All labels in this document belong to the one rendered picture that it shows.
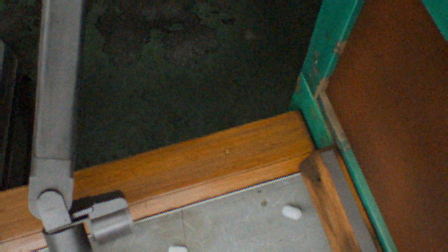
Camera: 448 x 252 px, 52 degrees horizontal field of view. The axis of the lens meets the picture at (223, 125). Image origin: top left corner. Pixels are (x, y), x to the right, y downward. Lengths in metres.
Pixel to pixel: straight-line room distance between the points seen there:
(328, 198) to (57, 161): 0.42
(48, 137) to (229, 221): 0.36
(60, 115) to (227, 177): 0.34
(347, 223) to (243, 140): 0.25
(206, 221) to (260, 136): 0.19
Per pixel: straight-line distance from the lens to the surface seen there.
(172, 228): 0.85
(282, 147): 0.87
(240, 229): 0.84
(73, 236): 0.71
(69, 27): 0.64
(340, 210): 0.76
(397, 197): 0.69
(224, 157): 0.86
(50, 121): 0.66
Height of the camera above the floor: 1.57
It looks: 65 degrees down
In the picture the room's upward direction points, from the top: 2 degrees clockwise
